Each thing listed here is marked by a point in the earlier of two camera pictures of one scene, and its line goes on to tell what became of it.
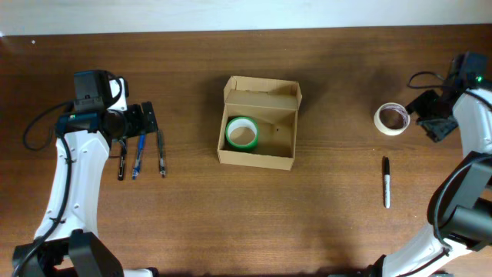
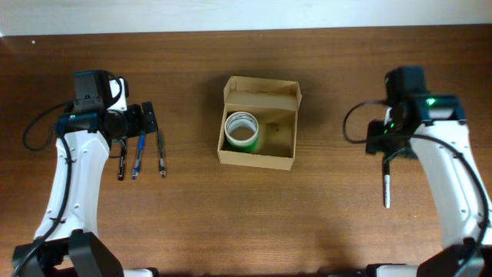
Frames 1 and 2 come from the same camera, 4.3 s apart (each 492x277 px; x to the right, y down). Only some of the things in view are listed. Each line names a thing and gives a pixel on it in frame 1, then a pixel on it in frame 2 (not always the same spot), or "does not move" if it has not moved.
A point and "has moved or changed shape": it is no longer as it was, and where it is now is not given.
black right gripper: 429,113 -> 373,138
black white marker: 387,182 does not move
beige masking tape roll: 391,118 has moved or changed shape
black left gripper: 148,117 does not move
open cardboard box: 274,105 does not move
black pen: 122,159 does not move
